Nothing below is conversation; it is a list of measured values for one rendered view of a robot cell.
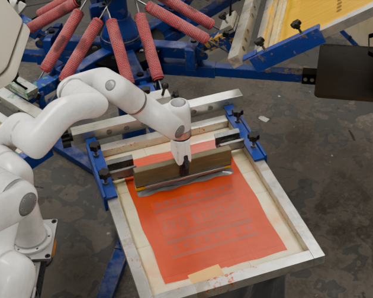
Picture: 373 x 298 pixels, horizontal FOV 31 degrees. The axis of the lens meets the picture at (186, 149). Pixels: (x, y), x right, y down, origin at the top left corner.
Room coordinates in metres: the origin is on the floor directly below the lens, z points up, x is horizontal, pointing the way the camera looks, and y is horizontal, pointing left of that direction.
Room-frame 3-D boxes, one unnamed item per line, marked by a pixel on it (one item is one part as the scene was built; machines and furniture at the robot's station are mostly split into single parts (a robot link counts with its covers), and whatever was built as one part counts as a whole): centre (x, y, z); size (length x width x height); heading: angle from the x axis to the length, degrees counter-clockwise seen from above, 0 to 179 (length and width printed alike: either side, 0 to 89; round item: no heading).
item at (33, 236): (1.40, 0.49, 1.21); 0.16 x 0.13 x 0.15; 88
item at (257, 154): (1.99, -0.22, 0.98); 0.30 x 0.05 x 0.07; 15
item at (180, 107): (1.80, 0.05, 1.25); 0.15 x 0.10 x 0.11; 132
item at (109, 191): (1.85, 0.31, 0.98); 0.30 x 0.05 x 0.07; 15
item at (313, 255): (1.69, -0.02, 0.97); 0.79 x 0.58 x 0.04; 15
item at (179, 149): (1.81, 0.02, 1.12); 0.10 x 0.07 x 0.11; 15
